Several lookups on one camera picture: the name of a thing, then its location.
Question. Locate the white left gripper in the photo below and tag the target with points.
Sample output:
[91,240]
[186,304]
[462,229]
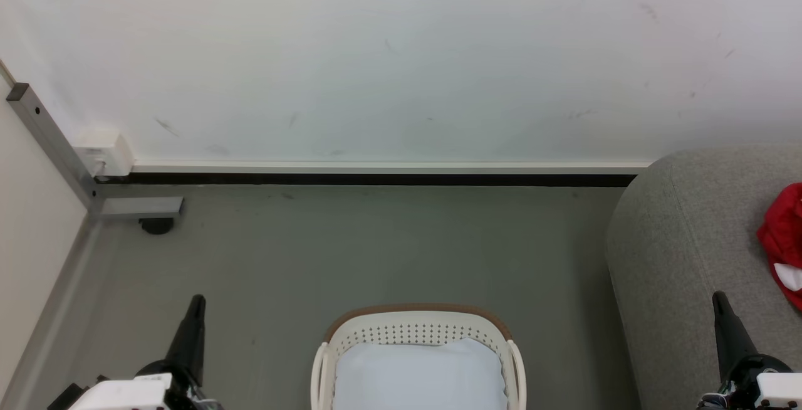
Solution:
[125,394]

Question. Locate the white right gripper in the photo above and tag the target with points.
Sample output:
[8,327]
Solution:
[777,391]

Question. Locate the red and white garment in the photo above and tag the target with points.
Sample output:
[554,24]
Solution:
[783,234]

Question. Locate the white laundry basket brown rim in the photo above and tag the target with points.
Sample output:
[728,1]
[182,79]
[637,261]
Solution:
[413,331]

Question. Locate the light blue clothing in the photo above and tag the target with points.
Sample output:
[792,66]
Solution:
[420,378]

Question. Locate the grey fabric sofa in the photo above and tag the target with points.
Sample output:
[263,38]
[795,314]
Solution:
[689,241]

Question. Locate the black caster wheel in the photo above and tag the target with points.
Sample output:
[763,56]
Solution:
[156,226]

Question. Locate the beige partition panel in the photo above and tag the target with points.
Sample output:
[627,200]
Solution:
[25,209]

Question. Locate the white wall socket box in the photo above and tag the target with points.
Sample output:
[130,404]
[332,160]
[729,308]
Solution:
[103,153]

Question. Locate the white wall trim strip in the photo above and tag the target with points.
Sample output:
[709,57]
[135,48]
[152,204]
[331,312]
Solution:
[376,167]

